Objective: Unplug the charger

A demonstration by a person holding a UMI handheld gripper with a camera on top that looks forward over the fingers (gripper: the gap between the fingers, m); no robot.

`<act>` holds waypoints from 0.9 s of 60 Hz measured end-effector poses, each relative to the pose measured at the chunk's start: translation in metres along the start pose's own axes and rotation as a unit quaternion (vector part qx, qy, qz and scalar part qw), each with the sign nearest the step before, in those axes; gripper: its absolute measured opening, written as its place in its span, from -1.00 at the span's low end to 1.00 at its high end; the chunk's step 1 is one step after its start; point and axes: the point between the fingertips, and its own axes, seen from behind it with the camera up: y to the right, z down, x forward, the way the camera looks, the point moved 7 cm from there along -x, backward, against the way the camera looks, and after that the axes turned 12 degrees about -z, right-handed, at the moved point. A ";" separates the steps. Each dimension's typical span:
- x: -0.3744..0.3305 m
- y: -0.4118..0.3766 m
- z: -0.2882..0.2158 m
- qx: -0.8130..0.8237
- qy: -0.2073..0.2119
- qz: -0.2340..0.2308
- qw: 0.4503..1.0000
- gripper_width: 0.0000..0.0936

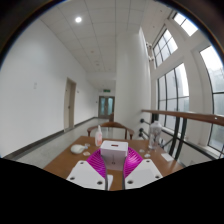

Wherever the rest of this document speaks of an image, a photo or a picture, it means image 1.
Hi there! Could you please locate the clear plastic water bottle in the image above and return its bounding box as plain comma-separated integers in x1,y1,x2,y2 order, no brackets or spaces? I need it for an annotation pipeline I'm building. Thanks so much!
148,120,163,150

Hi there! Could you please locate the wooden chair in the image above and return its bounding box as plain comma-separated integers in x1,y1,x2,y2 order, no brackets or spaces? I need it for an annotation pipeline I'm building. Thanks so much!
86,121,135,140

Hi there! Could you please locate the white computer mouse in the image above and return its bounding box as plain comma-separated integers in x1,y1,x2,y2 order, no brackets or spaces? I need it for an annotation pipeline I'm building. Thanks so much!
70,143,86,155

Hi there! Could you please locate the wooden handrail with black balusters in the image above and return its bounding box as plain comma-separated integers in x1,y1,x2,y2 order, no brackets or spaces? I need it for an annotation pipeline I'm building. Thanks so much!
139,109,224,161

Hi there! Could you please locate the beige single door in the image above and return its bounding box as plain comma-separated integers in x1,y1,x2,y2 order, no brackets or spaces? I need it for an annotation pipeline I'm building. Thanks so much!
63,77,78,132

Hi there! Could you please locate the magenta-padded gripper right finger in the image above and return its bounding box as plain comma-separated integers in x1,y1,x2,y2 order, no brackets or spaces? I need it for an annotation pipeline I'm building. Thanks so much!
121,147,164,191

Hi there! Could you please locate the white paper card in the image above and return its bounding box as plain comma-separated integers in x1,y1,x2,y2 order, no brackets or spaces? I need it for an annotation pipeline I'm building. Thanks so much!
160,152,175,163

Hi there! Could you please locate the white charger block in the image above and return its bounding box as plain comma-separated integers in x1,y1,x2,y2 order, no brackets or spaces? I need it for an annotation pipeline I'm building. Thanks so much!
99,140,129,172

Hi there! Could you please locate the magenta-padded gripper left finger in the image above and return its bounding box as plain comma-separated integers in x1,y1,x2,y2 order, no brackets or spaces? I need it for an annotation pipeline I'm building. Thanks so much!
65,148,114,192

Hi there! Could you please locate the glass double door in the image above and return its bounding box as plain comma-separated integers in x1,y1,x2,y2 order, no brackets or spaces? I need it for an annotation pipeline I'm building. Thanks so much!
98,95,116,119

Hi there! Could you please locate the tall glass window wall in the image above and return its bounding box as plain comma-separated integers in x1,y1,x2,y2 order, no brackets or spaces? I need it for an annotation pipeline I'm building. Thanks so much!
151,11,224,158

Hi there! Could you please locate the pink hand sanitizer bottle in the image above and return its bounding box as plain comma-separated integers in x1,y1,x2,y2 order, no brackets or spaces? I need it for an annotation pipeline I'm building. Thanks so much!
94,124,103,148

